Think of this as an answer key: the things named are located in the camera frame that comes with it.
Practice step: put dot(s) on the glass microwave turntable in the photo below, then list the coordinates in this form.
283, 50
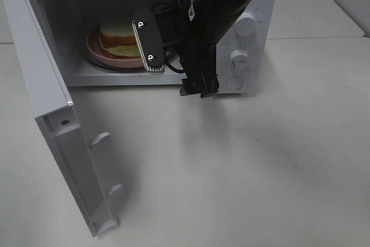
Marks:
116, 65

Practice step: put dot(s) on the round white door button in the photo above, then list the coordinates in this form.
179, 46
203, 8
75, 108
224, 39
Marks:
234, 83

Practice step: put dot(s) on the upper white power knob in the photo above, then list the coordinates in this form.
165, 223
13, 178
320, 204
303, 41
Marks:
245, 25

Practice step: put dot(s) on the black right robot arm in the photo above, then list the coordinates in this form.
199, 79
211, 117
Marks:
220, 43

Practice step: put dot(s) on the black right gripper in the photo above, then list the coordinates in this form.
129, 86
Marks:
200, 24

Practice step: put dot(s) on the white bread sandwich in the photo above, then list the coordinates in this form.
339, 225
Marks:
116, 38

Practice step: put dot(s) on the white microwave door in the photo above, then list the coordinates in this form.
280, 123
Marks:
82, 152

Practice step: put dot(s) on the white timer knob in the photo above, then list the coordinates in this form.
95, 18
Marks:
239, 60

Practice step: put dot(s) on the pink round plate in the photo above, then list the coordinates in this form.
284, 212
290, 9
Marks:
94, 49

